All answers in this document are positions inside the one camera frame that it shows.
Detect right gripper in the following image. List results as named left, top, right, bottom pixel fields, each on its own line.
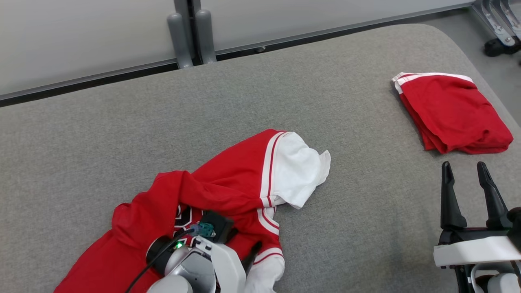
left=433, top=161, right=521, bottom=293

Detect grey metal stand base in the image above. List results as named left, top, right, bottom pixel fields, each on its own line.
left=471, top=0, right=521, bottom=47

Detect red shorts with white stripe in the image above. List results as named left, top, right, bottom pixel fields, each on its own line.
left=392, top=72, right=514, bottom=155

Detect red jersey with white sleeves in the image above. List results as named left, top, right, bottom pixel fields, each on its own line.
left=53, top=129, right=331, bottom=293

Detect grey partition base rail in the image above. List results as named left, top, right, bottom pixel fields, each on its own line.
left=216, top=0, right=475, bottom=61
left=0, top=59, right=180, bottom=107

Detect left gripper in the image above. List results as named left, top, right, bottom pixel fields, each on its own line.
left=146, top=235, right=263, bottom=293

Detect black caster wheel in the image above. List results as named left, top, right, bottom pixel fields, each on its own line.
left=484, top=38, right=515, bottom=57

